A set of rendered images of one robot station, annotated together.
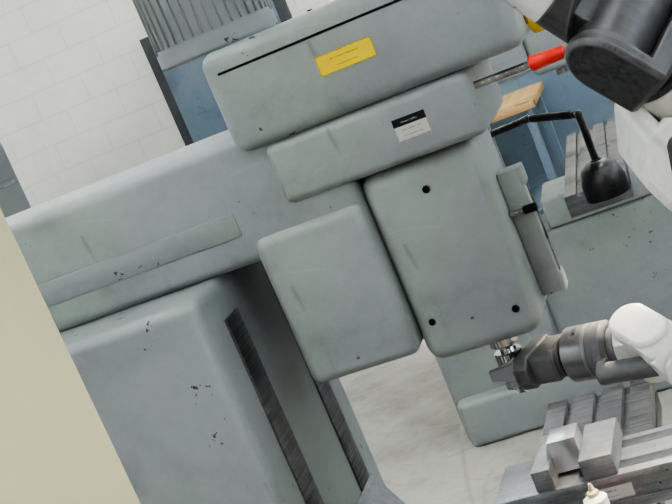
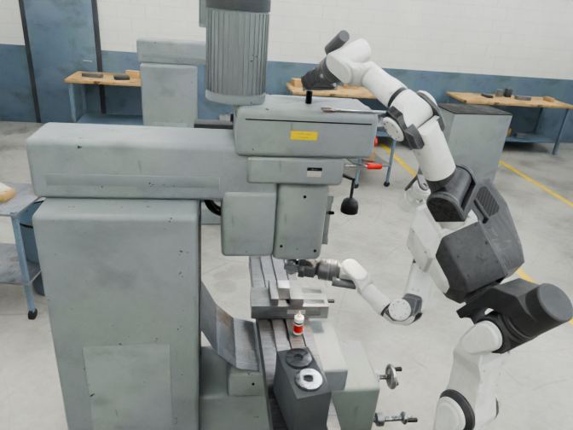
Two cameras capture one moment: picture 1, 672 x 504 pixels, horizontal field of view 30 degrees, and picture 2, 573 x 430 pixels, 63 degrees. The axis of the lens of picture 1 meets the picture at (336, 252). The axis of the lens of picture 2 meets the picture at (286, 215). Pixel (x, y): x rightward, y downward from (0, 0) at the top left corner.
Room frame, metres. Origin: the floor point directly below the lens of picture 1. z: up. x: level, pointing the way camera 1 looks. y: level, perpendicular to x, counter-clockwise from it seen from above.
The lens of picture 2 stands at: (0.55, 0.63, 2.22)
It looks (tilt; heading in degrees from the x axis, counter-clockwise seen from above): 25 degrees down; 331
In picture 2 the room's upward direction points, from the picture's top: 5 degrees clockwise
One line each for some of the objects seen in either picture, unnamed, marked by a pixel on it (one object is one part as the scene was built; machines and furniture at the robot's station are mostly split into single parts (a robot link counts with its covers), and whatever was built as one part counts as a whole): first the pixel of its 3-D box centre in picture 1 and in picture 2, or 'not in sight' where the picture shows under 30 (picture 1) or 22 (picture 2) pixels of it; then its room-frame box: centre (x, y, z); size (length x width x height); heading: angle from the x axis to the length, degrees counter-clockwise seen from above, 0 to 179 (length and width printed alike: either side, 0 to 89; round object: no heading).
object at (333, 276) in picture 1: (352, 274); (246, 212); (2.02, -0.01, 1.47); 0.24 x 0.19 x 0.26; 161
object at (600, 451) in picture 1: (601, 448); (295, 293); (2.08, -0.30, 0.99); 0.15 x 0.06 x 0.04; 159
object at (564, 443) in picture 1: (567, 447); (283, 289); (2.10, -0.24, 1.01); 0.06 x 0.05 x 0.06; 159
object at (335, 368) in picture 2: not in sight; (283, 355); (1.96, -0.19, 0.76); 0.50 x 0.35 x 0.12; 71
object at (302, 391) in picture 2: not in sight; (300, 389); (1.55, -0.04, 1.00); 0.22 x 0.12 x 0.20; 171
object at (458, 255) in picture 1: (459, 238); (296, 212); (1.96, -0.19, 1.47); 0.21 x 0.19 x 0.32; 161
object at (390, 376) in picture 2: not in sight; (384, 376); (1.80, -0.67, 0.60); 0.16 x 0.12 x 0.12; 71
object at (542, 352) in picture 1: (563, 358); (315, 268); (1.90, -0.27, 1.24); 0.13 x 0.12 x 0.10; 143
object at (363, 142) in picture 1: (388, 124); (291, 159); (1.97, -0.15, 1.68); 0.34 x 0.24 x 0.10; 71
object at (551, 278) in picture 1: (532, 229); (324, 218); (1.92, -0.30, 1.45); 0.04 x 0.04 x 0.21; 71
